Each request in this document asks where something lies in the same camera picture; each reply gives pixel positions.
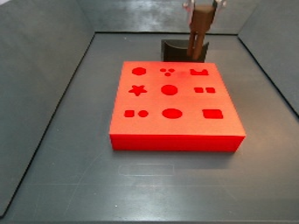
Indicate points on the brown three-prong peg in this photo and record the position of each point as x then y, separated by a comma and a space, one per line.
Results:
202, 17

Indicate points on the black curved holder stand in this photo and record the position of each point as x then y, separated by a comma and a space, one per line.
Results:
174, 51

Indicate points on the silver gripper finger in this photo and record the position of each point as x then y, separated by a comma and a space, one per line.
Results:
189, 5
219, 4

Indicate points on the red shape-sorter block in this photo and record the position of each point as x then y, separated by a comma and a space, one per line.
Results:
173, 107

